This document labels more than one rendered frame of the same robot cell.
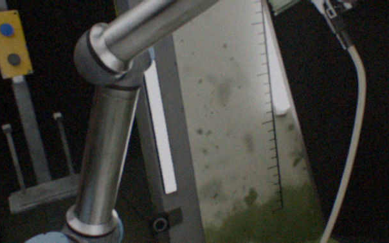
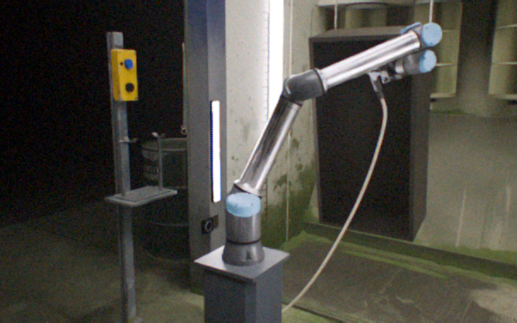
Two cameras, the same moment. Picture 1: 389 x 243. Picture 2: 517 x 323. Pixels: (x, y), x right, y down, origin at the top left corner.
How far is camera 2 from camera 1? 1.55 m
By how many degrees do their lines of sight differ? 32
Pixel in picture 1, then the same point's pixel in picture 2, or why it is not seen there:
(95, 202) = (264, 174)
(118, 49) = (331, 81)
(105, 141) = (282, 135)
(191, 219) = (222, 224)
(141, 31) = (346, 74)
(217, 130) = (240, 158)
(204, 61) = (239, 108)
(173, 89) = (223, 125)
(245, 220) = not seen: hidden behind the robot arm
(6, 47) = (126, 77)
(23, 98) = (123, 120)
